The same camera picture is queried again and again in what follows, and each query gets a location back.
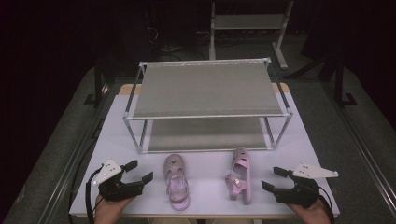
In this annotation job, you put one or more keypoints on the pink child sandal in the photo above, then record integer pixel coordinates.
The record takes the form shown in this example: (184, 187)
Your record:
(174, 165)
(241, 161)

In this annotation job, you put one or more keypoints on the white metal stand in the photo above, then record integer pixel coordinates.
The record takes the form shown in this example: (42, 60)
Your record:
(249, 21)

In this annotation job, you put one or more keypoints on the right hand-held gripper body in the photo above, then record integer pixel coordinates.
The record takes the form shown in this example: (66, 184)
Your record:
(302, 193)

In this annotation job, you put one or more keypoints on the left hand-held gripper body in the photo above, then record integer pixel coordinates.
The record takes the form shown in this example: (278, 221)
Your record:
(120, 189)

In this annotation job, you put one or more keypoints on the grey two-tier shoe rack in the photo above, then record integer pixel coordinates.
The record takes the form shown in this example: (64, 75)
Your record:
(205, 90)

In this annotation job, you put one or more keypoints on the person's right hand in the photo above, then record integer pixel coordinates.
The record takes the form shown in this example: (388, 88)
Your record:
(314, 214)

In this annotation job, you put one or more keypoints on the person's left hand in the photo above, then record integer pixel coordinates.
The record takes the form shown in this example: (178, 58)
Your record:
(107, 211)

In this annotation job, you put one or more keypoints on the metal floor rail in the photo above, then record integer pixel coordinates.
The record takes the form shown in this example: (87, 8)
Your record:
(361, 146)
(67, 183)

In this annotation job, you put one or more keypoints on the dark metal stand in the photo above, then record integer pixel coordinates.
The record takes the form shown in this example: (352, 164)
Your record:
(340, 87)
(98, 84)

